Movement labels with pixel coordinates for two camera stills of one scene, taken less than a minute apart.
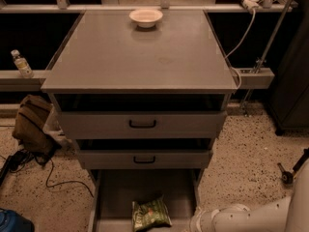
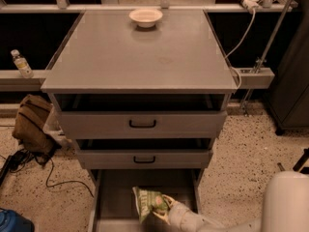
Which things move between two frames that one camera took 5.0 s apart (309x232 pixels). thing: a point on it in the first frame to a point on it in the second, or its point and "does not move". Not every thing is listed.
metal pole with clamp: x=261 y=62 does not move
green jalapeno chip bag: x=152 y=214 to x=149 y=202
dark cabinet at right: x=290 y=103 does not move
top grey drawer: x=142 y=115 does not move
